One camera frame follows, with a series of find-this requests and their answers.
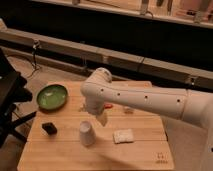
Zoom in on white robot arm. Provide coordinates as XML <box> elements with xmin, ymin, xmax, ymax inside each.
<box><xmin>81</xmin><ymin>68</ymin><xmax>213</xmax><ymax>171</ymax></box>

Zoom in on white plastic bottle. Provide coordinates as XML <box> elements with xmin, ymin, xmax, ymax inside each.
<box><xmin>123</xmin><ymin>106</ymin><xmax>134</xmax><ymax>114</ymax></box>

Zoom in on white ceramic cup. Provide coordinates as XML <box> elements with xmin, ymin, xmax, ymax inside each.
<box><xmin>79</xmin><ymin>121</ymin><xmax>96</xmax><ymax>146</ymax></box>

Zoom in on green bowl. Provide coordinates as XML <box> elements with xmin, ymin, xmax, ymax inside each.
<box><xmin>36</xmin><ymin>84</ymin><xmax>68</xmax><ymax>110</ymax></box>

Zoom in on black eraser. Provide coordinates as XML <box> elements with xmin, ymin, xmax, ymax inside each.
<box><xmin>42</xmin><ymin>122</ymin><xmax>57</xmax><ymax>135</ymax></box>

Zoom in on black cable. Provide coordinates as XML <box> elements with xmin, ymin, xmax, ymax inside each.
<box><xmin>27</xmin><ymin>40</ymin><xmax>42</xmax><ymax>80</ymax></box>

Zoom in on red oblong object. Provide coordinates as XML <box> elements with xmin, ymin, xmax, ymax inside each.
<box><xmin>104</xmin><ymin>104</ymin><xmax>113</xmax><ymax>109</ymax></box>

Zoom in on white sponge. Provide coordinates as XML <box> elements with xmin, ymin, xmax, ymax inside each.
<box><xmin>113</xmin><ymin>129</ymin><xmax>134</xmax><ymax>144</ymax></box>

